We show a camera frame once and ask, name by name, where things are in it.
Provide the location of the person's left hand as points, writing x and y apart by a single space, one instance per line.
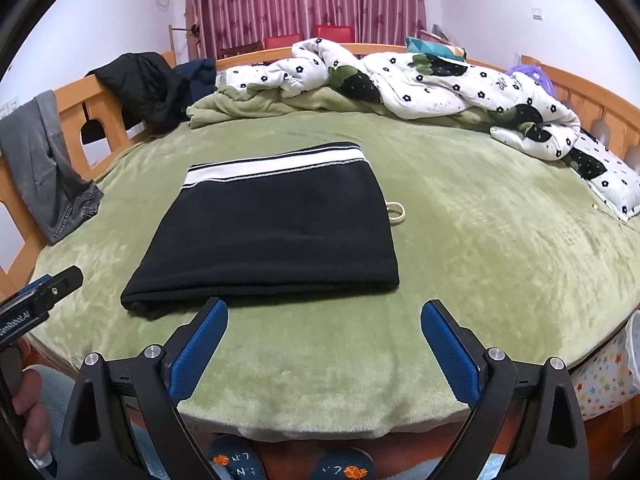
35 410

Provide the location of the teal patterned pillow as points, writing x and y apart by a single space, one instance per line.
432 49

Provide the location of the white floral quilt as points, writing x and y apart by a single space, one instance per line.
440 85

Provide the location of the wooden bed frame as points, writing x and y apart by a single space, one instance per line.
70 97

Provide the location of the black jacket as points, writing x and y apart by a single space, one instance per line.
142 90

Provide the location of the green fleece blanket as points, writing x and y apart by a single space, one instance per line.
475 260

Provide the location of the navy garment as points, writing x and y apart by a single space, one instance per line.
197 77

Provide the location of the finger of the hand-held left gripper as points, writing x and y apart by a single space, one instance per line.
65 280

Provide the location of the grey jeans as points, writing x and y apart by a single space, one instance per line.
47 160

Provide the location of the red chair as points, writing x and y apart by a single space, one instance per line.
334 32
282 41

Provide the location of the white floral pillow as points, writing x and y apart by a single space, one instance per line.
605 175

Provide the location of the black pants with white waistband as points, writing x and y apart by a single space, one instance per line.
270 230

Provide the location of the star printed bed sheet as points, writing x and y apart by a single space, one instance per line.
602 375

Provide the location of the white wall switch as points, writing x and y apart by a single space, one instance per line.
536 13

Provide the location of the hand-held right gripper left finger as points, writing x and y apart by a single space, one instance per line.
197 355

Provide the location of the wooden coat rack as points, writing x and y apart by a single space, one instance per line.
176 40

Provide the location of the navy slipper with orange leaf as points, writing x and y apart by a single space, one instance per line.
235 460
340 467

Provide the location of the dark wooden chair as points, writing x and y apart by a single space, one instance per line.
240 50

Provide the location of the pink patterned curtain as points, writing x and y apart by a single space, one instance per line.
305 0

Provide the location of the purple plush item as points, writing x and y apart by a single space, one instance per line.
532 72

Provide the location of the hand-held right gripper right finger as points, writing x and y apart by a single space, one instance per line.
450 355

